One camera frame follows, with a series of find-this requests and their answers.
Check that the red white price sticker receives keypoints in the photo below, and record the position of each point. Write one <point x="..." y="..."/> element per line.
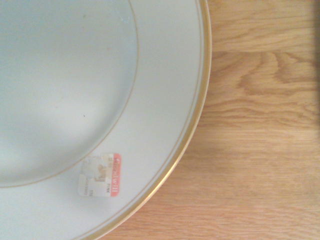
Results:
<point x="100" y="176"/>

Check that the white gold-rimmed plate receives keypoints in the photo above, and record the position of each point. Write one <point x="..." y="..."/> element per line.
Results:
<point x="155" y="100"/>

